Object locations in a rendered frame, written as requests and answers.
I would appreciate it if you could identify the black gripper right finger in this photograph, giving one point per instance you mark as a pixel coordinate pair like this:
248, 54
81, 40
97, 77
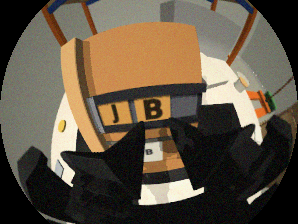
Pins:
203, 151

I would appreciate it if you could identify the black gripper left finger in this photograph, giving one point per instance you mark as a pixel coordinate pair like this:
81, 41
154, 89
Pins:
123, 163

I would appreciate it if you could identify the orange letter tile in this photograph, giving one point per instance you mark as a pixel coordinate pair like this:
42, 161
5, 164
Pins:
115, 113

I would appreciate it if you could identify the white paper ticket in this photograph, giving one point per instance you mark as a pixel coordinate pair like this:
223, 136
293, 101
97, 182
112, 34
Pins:
153, 152

